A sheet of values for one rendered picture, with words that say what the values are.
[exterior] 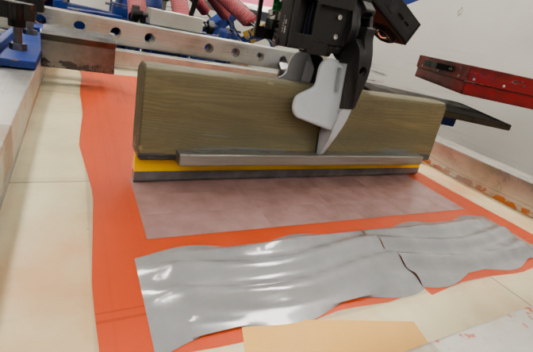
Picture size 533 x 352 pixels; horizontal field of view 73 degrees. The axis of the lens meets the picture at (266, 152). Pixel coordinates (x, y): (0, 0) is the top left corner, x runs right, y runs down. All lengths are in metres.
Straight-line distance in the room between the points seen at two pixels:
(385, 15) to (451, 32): 2.43
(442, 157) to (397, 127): 0.15
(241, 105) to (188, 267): 0.15
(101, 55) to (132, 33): 0.25
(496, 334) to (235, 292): 0.13
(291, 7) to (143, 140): 0.16
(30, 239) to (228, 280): 0.12
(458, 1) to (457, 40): 0.25
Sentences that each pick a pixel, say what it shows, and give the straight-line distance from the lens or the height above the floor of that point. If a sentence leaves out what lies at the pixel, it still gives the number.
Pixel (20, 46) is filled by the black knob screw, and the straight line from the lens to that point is 0.58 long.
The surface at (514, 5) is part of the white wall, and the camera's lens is 2.63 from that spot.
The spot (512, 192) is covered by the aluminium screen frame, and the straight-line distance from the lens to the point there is 0.53.
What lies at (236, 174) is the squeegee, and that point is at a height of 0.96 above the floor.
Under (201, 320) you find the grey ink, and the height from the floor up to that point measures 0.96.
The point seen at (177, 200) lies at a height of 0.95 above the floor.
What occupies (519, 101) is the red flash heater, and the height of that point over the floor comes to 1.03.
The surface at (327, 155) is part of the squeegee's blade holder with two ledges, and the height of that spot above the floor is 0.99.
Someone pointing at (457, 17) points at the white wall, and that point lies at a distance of 2.81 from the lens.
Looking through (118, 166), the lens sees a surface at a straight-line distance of 0.35.
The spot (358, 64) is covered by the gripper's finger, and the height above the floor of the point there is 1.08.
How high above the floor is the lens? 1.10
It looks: 20 degrees down
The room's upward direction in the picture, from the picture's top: 12 degrees clockwise
